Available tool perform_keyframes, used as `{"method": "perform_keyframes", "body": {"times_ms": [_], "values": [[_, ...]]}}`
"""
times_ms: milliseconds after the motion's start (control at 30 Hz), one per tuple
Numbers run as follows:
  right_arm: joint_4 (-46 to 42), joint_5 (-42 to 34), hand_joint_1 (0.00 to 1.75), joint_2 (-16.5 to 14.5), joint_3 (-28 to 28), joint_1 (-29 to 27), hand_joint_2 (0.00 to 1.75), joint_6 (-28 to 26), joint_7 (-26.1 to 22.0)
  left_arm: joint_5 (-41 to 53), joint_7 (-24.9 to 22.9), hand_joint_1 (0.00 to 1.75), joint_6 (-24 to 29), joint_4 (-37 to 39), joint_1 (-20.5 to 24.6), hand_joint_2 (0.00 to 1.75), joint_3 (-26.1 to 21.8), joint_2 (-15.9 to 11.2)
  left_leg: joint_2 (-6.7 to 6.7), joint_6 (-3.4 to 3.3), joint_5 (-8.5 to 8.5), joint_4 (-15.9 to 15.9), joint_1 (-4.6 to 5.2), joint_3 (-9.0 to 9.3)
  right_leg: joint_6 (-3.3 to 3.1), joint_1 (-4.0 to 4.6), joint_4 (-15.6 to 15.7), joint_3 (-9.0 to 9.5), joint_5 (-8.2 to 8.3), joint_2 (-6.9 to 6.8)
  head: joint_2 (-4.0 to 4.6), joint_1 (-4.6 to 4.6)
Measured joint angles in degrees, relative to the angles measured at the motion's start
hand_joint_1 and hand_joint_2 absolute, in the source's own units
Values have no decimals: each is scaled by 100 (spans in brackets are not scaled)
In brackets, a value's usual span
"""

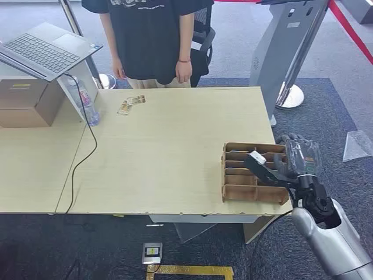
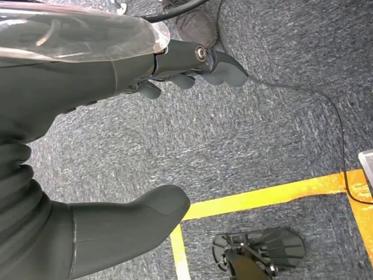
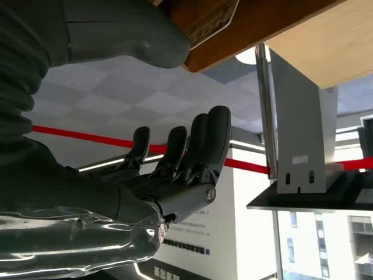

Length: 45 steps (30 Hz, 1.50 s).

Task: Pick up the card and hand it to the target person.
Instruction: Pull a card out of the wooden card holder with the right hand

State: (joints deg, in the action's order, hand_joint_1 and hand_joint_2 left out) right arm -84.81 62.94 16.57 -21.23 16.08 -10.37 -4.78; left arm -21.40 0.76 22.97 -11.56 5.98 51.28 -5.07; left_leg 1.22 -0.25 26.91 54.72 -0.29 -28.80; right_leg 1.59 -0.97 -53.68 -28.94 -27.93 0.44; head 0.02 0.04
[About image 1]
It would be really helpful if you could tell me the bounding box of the silver floor socket box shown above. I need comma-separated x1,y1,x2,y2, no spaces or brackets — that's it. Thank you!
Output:
141,242,164,265

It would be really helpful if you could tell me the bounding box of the grey kiosk stand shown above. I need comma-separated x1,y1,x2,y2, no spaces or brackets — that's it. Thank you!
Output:
249,0,330,128

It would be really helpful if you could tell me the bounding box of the chrome stanchion post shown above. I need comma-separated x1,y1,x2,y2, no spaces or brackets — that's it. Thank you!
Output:
58,0,118,91
275,0,332,110

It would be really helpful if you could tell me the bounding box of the beige desk leg panel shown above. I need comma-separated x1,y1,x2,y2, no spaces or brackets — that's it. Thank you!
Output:
243,215,281,245

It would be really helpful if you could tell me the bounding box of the grey platform block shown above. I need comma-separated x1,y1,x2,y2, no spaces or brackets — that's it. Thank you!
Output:
340,0,373,25

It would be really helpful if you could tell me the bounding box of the clear plastic water bottle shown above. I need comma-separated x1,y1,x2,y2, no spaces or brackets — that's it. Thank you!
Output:
67,76,100,127

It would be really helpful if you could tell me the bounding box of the brown cardboard box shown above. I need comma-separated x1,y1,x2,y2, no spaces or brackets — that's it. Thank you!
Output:
0,79,66,129

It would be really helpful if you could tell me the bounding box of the grey open laptop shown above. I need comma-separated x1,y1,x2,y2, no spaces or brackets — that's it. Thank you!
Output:
0,22,104,83

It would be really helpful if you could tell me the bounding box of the brown wooden card holder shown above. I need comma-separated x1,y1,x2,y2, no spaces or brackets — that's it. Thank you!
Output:
222,142,290,206

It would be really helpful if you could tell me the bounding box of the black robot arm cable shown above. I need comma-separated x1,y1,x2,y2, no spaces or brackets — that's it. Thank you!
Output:
249,209,293,280

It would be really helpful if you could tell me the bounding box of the red barrier belt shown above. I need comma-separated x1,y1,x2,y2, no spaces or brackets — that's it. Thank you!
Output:
214,0,373,66

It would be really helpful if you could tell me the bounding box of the person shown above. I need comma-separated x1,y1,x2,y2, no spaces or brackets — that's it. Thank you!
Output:
81,0,215,90

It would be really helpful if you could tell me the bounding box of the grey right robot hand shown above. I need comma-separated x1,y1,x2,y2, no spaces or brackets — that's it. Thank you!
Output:
273,133,323,180

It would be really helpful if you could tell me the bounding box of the clear plastic sheet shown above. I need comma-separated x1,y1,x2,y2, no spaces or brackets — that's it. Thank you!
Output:
342,129,373,163

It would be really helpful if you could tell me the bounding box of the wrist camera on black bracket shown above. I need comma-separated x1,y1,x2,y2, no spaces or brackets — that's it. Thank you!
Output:
243,150,298,191

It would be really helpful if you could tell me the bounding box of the yellow floor tape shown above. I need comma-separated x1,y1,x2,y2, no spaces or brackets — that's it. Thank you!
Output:
145,264,234,280

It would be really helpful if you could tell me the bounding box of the person's left hand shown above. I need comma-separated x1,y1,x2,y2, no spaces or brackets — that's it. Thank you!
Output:
175,60,193,85

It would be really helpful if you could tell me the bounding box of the person's right hand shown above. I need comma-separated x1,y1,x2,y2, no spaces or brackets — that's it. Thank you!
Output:
112,57,127,81

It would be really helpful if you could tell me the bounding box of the white laptop stand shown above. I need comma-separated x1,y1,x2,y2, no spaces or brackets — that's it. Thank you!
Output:
0,59,99,123

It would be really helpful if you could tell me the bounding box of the black office chair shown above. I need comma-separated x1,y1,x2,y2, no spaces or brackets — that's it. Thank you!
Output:
190,3,216,88

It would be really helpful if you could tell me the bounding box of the black laptop power cable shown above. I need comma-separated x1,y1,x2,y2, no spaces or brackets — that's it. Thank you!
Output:
63,72,98,215

